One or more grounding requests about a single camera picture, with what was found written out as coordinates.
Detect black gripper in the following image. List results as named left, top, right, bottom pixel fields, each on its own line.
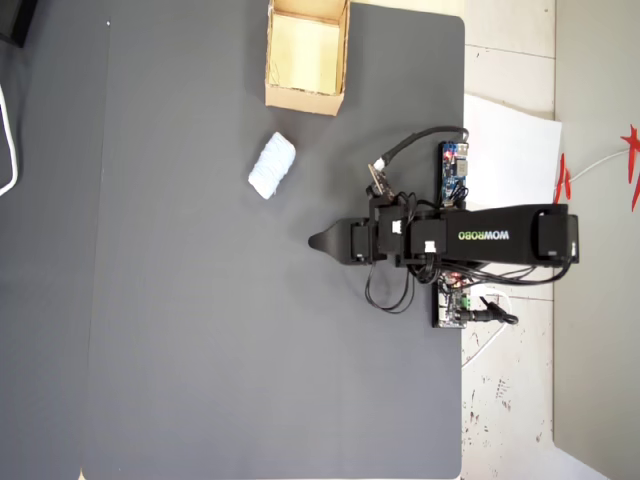
left=308, top=217, right=374, bottom=266

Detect white cloth-wrapped block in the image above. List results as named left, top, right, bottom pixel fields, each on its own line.
left=247, top=131, right=297, bottom=202

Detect open cardboard box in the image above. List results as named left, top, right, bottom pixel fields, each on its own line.
left=263, top=0, right=352, bottom=117

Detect black box-shaped object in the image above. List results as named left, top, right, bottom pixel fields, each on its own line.
left=0, top=0, right=40, bottom=49

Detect large dark grey textured mat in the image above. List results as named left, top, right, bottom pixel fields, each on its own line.
left=79, top=0, right=467, bottom=480

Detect green motor driver board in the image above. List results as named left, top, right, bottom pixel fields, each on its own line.
left=431, top=276, right=477, bottom=330

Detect blue circuit board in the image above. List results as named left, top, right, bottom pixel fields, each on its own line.
left=438, top=140, right=472, bottom=208

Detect black power plug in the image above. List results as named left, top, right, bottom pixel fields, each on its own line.
left=464, top=296, right=520, bottom=327

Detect white paper sheet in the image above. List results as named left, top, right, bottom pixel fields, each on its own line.
left=463, top=93, right=564, bottom=221

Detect small red paper cutout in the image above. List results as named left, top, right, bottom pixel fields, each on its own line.
left=553, top=153, right=574, bottom=205

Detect large red paper cutout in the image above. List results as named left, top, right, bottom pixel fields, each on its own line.
left=619, top=124, right=640, bottom=213

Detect looped black servo wire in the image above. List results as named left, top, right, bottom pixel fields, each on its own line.
left=364, top=263, right=417, bottom=316

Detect thick black USB cable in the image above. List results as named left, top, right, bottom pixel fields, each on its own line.
left=374, top=125, right=471, bottom=171

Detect white cable at driver board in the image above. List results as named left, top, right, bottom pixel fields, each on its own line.
left=461, top=286, right=515, bottom=372

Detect thin white floor cable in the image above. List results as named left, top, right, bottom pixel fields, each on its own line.
left=569, top=149, right=626, bottom=184

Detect thick white curved cable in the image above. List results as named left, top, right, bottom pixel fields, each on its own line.
left=0, top=83, right=22, bottom=197

